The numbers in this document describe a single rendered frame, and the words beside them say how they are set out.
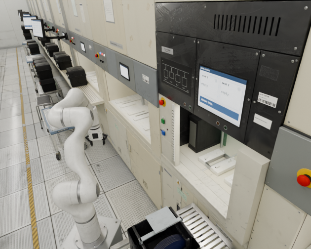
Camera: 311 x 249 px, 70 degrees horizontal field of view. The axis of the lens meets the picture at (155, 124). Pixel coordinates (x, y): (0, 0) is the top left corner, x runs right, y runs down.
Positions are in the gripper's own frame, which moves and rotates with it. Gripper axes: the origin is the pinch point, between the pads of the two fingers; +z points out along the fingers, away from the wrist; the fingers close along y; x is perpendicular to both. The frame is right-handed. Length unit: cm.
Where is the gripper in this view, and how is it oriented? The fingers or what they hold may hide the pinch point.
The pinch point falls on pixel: (97, 144)
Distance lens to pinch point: 178.3
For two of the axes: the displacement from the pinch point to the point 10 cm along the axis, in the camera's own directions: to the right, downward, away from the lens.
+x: -0.8, -4.9, 8.7
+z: 0.5, 8.7, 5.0
